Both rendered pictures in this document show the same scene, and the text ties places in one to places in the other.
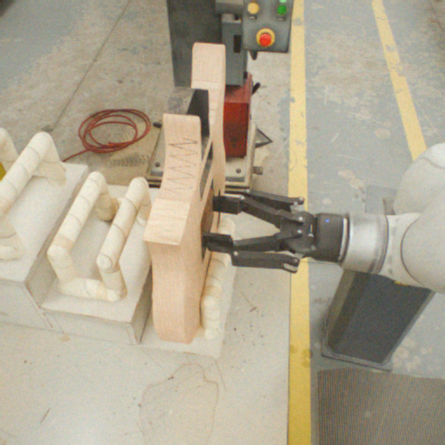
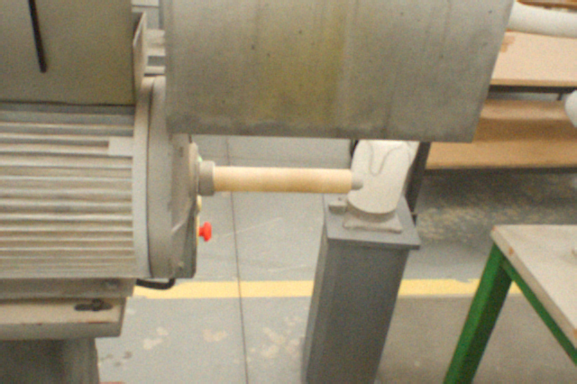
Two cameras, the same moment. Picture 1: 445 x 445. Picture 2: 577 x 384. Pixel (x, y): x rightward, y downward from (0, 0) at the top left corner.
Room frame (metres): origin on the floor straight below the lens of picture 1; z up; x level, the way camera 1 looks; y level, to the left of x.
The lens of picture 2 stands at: (1.50, 0.74, 1.61)
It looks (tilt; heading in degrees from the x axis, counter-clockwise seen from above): 31 degrees down; 252
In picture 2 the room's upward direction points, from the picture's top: 7 degrees clockwise
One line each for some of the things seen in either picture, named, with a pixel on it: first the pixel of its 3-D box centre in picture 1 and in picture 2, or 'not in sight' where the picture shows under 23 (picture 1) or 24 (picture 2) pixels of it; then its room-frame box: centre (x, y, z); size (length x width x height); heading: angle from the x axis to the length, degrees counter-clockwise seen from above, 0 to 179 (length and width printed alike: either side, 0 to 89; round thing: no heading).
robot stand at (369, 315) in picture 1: (381, 288); (351, 299); (0.82, -0.56, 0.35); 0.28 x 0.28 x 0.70; 76
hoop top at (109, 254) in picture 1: (124, 221); not in sight; (0.48, 0.17, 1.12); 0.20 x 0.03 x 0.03; 170
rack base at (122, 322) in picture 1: (116, 265); not in sight; (0.48, 0.21, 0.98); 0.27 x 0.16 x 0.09; 171
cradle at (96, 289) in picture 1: (90, 288); not in sight; (0.39, 0.22, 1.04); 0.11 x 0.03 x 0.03; 81
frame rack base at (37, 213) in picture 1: (36, 242); not in sight; (0.51, 0.36, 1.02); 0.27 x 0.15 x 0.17; 171
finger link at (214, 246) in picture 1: (223, 251); not in sight; (0.39, 0.00, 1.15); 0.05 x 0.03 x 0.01; 81
